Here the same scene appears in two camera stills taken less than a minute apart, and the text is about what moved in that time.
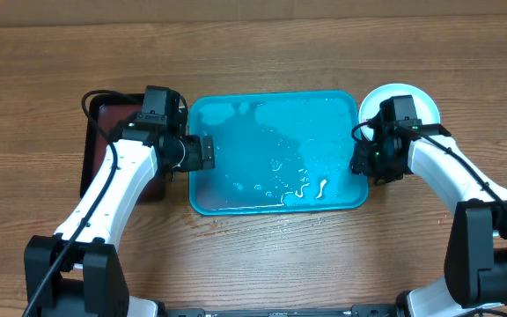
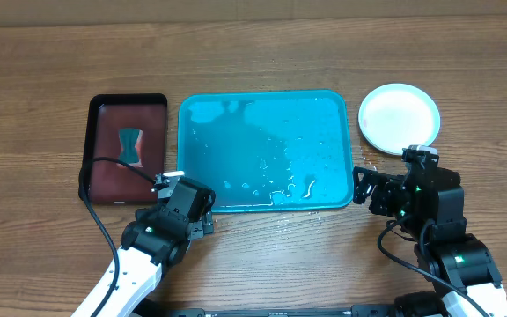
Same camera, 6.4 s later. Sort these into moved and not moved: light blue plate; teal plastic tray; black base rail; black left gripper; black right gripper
Moved: black left gripper; black right gripper
Not moved: teal plastic tray; light blue plate; black base rail
